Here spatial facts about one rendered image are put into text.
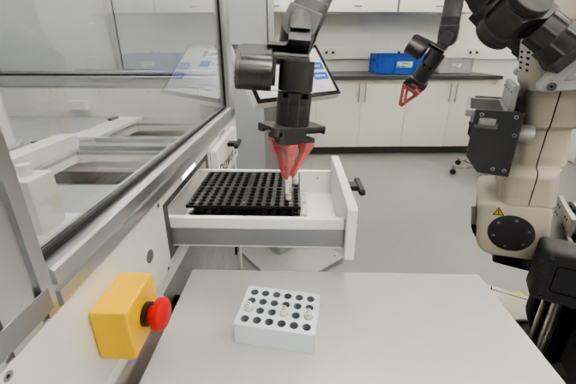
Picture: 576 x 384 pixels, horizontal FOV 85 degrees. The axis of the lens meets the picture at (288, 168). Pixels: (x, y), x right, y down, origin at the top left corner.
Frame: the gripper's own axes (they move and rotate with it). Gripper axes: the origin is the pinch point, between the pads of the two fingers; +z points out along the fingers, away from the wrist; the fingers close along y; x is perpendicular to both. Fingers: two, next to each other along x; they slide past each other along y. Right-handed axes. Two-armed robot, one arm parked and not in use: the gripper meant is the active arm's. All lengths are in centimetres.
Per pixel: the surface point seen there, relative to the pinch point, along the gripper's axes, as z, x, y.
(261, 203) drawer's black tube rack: 7.4, -4.7, 2.4
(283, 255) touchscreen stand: 89, -88, -62
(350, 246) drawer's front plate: 11.3, 10.3, -7.7
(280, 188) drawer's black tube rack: 6.8, -8.9, -4.5
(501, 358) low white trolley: 19.5, 33.6, -17.1
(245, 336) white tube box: 20.7, 11.1, 13.1
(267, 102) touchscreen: -2, -77, -40
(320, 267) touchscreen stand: 88, -68, -74
